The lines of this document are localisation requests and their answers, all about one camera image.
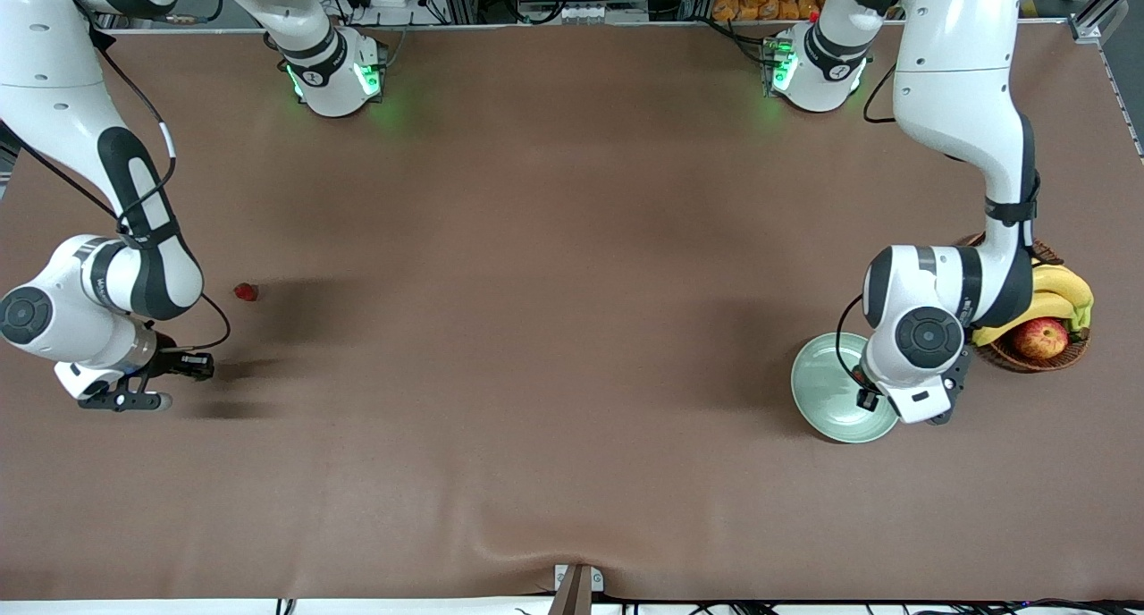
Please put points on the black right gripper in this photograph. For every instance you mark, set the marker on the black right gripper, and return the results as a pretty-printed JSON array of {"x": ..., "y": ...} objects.
[{"x": 167, "y": 362}]

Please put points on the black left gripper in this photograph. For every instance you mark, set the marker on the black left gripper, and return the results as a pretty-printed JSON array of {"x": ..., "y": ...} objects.
[{"x": 862, "y": 399}]

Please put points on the red strawberry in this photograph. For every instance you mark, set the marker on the red strawberry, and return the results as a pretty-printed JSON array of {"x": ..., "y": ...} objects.
[{"x": 245, "y": 291}]

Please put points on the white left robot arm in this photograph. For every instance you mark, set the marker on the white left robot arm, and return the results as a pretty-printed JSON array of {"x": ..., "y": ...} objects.
[{"x": 956, "y": 88}]

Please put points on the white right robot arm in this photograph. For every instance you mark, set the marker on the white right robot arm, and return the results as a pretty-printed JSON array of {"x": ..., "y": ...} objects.
[{"x": 54, "y": 88}]

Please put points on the pale green round plate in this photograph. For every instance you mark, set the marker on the pale green round plate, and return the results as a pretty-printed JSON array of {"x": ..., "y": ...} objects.
[{"x": 822, "y": 391}]

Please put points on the brown wicker basket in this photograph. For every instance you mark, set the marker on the brown wicker basket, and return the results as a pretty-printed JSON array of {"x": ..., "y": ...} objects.
[{"x": 1019, "y": 360}]

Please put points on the red apple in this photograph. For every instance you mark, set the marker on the red apple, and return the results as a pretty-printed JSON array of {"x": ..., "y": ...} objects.
[{"x": 1041, "y": 338}]

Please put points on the yellow banana bunch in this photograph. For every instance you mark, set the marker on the yellow banana bunch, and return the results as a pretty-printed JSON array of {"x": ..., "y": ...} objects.
[{"x": 1064, "y": 284}]

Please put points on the brown table mat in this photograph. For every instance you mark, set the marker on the brown table mat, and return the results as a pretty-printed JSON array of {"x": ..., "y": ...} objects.
[{"x": 572, "y": 463}]

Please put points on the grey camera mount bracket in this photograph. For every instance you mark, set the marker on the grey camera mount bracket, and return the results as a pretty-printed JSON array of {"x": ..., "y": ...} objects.
[{"x": 576, "y": 597}]

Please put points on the aluminium frame profile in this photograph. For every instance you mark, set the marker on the aluminium frame profile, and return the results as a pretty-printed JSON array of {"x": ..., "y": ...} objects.
[{"x": 1099, "y": 12}]

